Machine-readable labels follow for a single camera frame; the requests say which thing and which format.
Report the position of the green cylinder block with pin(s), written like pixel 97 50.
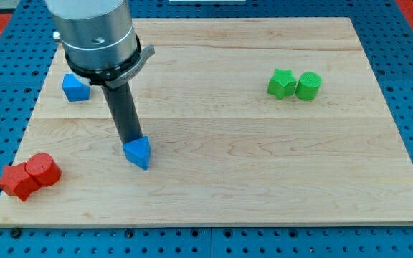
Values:
pixel 308 86

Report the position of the green star block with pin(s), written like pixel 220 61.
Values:
pixel 281 84

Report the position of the blue pentagon block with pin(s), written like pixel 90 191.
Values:
pixel 74 90

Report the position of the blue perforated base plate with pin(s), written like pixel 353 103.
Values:
pixel 26 51

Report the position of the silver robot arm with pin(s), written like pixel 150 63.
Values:
pixel 102 48

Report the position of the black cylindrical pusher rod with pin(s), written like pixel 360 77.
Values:
pixel 123 110

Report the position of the blue triangle block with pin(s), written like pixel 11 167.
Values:
pixel 138 152

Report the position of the red star block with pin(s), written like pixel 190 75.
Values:
pixel 15 181

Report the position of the red cylinder block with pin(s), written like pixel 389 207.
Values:
pixel 43 169

